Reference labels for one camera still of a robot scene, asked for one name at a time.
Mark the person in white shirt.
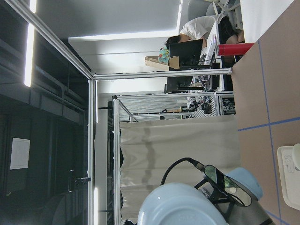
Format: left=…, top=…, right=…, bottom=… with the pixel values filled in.
left=165, top=15, right=245, bottom=48

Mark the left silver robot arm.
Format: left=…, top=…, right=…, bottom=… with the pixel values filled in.
left=215, top=167, right=274, bottom=225

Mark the pale green cup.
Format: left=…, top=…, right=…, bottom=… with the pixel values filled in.
left=292, top=143, right=300, bottom=171

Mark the cream plastic tray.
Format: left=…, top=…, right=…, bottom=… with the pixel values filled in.
left=277, top=146, right=300, bottom=210

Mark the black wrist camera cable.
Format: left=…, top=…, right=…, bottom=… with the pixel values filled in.
left=160, top=157, right=207, bottom=186

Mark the red cylinder tube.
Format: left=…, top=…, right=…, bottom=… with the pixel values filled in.
left=217, top=43, right=254, bottom=56

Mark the black monitor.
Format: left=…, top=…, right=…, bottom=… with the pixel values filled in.
left=169, top=39, right=203, bottom=71

